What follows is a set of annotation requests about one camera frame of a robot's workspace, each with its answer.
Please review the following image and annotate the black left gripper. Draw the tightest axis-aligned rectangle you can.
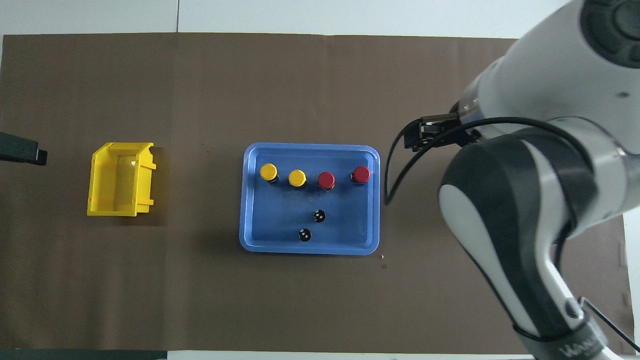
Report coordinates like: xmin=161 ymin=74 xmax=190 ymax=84
xmin=0 ymin=132 xmax=48 ymax=166

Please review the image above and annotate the yellow plastic storage bin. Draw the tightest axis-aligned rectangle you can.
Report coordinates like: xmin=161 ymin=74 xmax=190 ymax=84
xmin=87 ymin=142 xmax=157 ymax=217

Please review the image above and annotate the blue plastic tray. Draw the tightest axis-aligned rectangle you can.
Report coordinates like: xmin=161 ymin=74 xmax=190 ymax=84
xmin=239 ymin=142 xmax=381 ymax=256

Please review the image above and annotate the brown paper table mat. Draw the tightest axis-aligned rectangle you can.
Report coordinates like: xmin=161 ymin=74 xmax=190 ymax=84
xmin=0 ymin=32 xmax=635 ymax=353

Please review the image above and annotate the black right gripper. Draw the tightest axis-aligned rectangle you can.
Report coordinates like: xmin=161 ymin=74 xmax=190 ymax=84
xmin=404 ymin=113 xmax=482 ymax=153

